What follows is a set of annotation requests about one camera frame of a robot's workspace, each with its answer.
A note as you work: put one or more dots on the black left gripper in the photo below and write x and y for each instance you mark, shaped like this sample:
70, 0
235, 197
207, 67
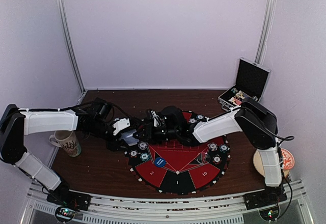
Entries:
113, 144

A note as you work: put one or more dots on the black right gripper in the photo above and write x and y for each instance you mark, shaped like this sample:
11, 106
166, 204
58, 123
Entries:
149, 134

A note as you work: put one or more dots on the chip stack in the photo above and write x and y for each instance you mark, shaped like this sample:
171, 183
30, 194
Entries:
213, 146
192, 120

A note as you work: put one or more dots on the green chips stack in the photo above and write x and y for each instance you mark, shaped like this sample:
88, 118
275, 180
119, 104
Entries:
199, 117
223, 148

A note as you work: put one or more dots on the blue cream chips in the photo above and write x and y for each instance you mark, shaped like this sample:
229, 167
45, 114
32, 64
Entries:
143, 146

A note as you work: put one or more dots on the blue small blind button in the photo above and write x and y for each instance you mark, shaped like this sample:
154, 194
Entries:
159, 162

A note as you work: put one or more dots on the clear round dealer button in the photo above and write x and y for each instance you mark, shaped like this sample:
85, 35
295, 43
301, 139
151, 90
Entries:
203, 158

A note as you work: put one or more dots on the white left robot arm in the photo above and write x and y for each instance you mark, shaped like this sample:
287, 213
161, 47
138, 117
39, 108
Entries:
21, 125

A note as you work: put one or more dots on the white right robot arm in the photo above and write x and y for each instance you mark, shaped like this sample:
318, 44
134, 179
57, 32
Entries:
256, 122

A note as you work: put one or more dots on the white floral ceramic mug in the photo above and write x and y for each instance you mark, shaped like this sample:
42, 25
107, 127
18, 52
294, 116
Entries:
68, 141

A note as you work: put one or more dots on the round red black poker mat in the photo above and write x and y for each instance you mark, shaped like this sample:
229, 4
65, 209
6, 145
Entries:
182, 174

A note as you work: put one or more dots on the aluminium poker case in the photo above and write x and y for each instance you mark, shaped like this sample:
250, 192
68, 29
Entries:
251, 80

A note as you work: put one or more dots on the cream floral plate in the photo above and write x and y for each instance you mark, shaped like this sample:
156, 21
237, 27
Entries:
257, 162

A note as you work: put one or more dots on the orange patterned small plate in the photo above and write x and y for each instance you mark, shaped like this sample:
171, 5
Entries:
288, 160

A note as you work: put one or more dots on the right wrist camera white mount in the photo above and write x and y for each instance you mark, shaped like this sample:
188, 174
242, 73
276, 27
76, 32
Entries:
156, 119

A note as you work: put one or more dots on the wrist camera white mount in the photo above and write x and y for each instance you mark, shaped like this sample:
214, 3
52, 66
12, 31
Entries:
120, 125
156, 119

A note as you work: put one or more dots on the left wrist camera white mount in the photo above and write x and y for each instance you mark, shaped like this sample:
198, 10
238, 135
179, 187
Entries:
120, 125

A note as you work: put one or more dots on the left aluminium frame post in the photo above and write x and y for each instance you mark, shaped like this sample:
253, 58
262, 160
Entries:
69, 45

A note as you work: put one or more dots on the aluminium frame post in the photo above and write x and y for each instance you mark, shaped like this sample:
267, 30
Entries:
268, 18
69, 45

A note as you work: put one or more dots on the right aluminium frame post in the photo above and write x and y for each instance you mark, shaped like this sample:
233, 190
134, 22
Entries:
268, 18

